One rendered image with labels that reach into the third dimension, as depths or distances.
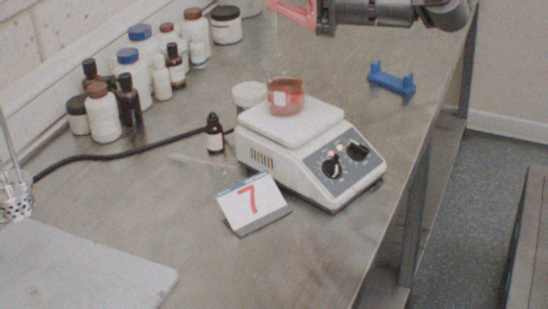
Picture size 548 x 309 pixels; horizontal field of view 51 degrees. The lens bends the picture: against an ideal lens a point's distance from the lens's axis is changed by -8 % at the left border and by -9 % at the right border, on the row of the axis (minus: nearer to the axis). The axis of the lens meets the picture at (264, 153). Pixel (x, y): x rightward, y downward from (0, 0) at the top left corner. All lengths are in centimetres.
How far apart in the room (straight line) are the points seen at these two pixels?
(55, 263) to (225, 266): 24
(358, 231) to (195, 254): 22
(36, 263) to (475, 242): 145
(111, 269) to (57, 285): 8
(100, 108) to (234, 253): 38
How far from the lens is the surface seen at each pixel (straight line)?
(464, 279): 188
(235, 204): 87
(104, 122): 108
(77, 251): 87
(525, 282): 139
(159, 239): 87
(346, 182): 89
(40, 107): 114
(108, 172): 103
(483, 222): 209
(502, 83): 245
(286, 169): 90
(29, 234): 93
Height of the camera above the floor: 132
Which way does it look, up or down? 34 degrees down
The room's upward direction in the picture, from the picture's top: 4 degrees counter-clockwise
